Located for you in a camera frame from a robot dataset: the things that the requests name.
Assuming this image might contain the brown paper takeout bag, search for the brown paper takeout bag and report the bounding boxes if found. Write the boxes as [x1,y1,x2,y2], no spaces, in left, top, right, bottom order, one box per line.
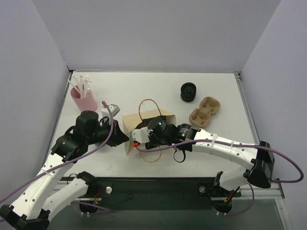
[122,99,176,156]

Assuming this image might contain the brown pulp cup carrier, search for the brown pulp cup carrier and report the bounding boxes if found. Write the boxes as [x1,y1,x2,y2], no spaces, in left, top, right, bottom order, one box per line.
[189,97,221,128]

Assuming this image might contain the stack of black lids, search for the stack of black lids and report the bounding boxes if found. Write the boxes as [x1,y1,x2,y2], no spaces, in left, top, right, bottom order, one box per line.
[180,82,197,103]

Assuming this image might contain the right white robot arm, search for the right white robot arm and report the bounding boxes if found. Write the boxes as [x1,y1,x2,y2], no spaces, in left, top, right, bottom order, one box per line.
[145,117,275,196]

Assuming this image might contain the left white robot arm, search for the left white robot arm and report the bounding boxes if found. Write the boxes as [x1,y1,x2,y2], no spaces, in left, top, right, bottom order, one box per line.
[0,108,129,230]

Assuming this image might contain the pink straw holder cup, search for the pink straw holder cup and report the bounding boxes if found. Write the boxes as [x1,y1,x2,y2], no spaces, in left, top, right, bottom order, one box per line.
[70,88,98,112]

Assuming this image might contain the white wrapped straws bundle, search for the white wrapped straws bundle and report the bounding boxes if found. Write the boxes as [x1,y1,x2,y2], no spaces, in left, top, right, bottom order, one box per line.
[68,75,92,99]

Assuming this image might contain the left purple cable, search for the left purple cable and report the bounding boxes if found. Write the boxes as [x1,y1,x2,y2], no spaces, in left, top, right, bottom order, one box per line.
[0,100,115,216]

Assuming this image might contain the purple cable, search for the purple cable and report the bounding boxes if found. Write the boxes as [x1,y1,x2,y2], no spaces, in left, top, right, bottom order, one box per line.
[136,141,304,216]
[0,100,115,216]

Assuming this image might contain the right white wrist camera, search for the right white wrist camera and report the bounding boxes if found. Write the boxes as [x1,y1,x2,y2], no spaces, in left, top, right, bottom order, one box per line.
[130,127,152,147]

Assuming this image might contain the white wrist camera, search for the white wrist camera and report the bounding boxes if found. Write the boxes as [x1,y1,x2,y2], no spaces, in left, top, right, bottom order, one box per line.
[101,103,120,118]
[130,127,152,147]

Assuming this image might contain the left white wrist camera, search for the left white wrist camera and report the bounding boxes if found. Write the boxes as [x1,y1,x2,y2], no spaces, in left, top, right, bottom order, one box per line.
[101,103,120,118]

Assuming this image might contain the black mounting base plate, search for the black mounting base plate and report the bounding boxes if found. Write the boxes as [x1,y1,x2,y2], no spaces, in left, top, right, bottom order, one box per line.
[81,177,241,213]

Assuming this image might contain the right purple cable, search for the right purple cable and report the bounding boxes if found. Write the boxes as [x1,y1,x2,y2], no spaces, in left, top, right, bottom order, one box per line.
[136,141,304,216]

